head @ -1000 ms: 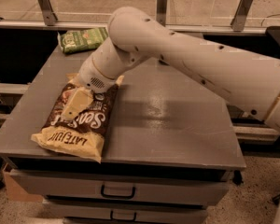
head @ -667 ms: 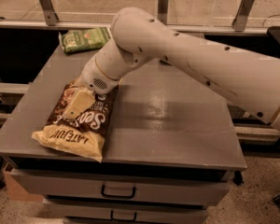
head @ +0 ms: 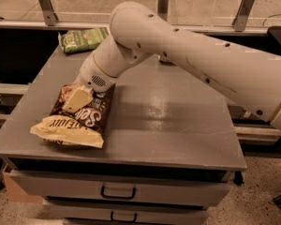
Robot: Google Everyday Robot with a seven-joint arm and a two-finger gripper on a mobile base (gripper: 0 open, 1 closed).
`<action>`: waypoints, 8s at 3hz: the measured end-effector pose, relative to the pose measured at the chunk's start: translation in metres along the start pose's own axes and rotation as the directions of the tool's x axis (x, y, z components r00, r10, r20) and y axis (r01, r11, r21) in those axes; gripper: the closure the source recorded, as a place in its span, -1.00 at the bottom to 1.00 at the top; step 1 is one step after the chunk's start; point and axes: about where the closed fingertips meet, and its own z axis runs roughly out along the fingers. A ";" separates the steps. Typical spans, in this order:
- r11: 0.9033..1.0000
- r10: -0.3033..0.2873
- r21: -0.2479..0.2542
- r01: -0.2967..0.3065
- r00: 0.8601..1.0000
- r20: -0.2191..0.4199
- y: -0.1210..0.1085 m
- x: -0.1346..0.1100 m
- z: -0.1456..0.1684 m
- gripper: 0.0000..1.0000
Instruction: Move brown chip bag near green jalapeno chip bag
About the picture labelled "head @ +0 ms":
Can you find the left metal railing bracket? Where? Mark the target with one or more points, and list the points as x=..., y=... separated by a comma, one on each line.
x=49, y=15

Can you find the green jalapeno chip bag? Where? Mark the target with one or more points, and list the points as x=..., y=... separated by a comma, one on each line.
x=77, y=41

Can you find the upper grey drawer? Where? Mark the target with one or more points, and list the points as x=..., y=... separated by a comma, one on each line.
x=120, y=189

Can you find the lower grey drawer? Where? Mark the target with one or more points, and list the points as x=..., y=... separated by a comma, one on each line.
x=117, y=212

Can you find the grey drawer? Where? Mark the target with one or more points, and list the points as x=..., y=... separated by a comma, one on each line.
x=120, y=189
x=117, y=212

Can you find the crumpled green white snack bag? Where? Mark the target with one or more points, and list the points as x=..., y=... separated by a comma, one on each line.
x=164, y=59

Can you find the right metal railing bracket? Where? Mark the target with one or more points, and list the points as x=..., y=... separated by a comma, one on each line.
x=240, y=21

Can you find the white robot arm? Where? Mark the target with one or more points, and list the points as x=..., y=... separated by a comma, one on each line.
x=251, y=78

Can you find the brown Late July chip bag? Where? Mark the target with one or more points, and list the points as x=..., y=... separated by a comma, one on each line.
x=84, y=128

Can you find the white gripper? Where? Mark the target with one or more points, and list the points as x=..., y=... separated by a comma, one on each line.
x=94, y=74

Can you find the middle metal railing bracket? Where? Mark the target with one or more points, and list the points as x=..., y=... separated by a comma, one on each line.
x=162, y=9

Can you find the metal railing bracket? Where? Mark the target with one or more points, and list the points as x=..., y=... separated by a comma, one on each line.
x=49, y=15
x=240, y=21
x=162, y=9

